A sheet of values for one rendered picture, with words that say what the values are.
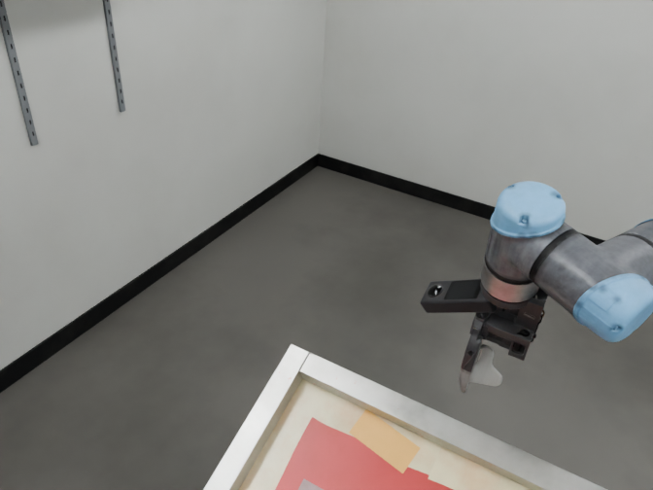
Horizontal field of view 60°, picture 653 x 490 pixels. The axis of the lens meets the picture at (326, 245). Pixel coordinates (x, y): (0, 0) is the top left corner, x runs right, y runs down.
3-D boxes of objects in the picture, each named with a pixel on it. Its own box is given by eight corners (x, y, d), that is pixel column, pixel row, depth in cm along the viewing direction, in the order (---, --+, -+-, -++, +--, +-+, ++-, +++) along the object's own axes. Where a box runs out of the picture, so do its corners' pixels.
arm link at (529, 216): (538, 239, 59) (480, 194, 63) (520, 299, 67) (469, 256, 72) (590, 205, 61) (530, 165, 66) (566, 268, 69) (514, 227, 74)
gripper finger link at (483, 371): (490, 413, 81) (510, 358, 78) (451, 396, 83) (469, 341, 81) (494, 404, 84) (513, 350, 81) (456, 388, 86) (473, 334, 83)
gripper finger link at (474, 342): (468, 376, 80) (487, 321, 77) (458, 371, 81) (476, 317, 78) (475, 364, 84) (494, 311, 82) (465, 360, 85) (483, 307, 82)
